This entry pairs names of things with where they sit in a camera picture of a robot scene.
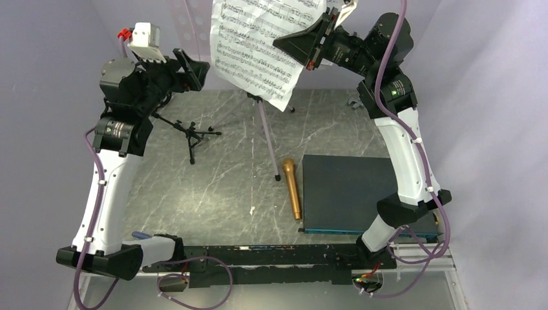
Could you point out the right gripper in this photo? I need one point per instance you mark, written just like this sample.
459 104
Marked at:
307 44

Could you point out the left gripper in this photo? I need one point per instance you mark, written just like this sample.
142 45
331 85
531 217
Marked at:
172 68

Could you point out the lilac music stand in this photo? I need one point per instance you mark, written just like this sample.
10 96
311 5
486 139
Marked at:
258 103

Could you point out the sheet music page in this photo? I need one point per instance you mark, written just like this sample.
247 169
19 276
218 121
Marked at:
241 44

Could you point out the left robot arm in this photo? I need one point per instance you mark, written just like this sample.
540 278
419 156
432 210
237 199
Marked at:
133 89

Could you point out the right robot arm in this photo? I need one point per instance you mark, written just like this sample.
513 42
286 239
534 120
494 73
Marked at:
390 100

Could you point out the black microphone stand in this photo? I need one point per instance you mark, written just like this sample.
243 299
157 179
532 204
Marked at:
193 136

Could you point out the gold microphone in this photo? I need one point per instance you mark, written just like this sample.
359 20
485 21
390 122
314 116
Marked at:
288 165

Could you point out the dark blue flat box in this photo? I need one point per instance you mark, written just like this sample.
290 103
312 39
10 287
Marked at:
340 193

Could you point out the blue pen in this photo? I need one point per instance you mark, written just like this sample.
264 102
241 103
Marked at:
140 235

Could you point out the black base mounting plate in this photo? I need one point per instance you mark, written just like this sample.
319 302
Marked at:
274 264

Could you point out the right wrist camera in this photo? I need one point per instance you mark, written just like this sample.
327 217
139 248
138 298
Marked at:
346 10

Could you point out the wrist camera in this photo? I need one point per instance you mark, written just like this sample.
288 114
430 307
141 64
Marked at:
144 41
346 10

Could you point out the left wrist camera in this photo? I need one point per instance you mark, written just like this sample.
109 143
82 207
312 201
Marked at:
144 41

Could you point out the orange handled adjustable wrench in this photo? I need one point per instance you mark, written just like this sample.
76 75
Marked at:
354 103

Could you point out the aluminium frame rail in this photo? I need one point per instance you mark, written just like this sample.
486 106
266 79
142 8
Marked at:
407 256

